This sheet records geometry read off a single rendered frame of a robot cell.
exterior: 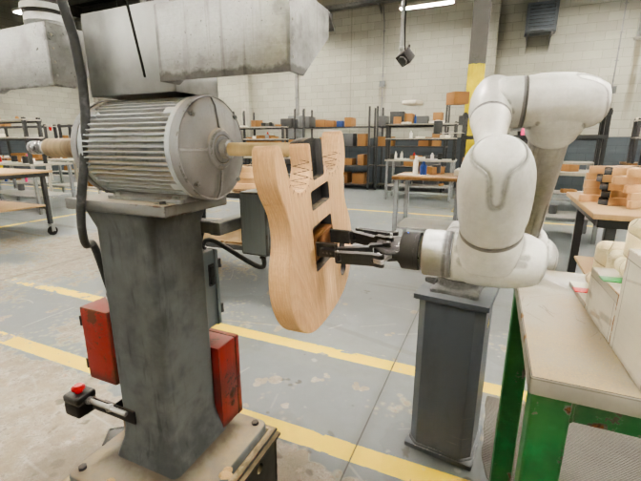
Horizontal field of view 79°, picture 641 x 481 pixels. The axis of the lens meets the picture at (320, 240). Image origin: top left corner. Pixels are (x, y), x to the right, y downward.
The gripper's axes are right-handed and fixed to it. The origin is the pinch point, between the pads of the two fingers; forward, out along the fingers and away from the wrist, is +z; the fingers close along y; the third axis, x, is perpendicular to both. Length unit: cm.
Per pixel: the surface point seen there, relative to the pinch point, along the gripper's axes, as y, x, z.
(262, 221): 23.4, -6.2, 31.1
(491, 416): 84, -121, -42
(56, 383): 19, -109, 175
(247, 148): 6.7, 18.9, 21.3
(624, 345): -8, -9, -53
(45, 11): 4, 53, 73
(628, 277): -2, 0, -53
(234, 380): 12, -62, 45
